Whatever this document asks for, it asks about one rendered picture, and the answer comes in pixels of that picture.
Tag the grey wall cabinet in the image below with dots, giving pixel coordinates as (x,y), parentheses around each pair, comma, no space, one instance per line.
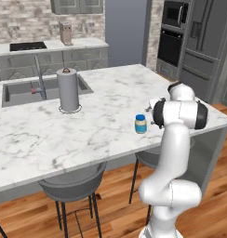
(77,6)

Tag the black hob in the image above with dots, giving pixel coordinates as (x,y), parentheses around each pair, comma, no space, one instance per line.
(28,46)

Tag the grey sink tap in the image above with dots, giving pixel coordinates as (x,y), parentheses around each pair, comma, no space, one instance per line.
(40,81)

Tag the grey bar stool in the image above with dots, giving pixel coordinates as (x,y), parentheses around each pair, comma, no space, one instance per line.
(148,159)
(73,187)

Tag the black built-in oven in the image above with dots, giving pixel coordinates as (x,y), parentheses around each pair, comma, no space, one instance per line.
(170,49)

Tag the grey fridge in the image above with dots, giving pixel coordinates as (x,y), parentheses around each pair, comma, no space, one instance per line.
(204,46)

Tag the grey sink basin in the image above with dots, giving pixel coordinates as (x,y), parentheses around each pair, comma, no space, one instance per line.
(44,89)

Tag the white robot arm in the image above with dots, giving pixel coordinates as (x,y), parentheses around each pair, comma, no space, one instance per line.
(177,148)

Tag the grey paper towel roll holder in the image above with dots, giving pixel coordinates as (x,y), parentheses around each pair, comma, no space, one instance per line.
(68,90)

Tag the blue-lidded mayonnaise jar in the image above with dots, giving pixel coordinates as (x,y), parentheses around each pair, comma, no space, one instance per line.
(140,124)

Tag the grey base cabinet run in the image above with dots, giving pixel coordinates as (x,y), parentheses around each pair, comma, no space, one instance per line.
(53,62)

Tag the black microwave oven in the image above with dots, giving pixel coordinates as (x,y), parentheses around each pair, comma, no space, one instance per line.
(175,13)

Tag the beige knife block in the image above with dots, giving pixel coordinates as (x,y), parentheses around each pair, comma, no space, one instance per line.
(66,32)

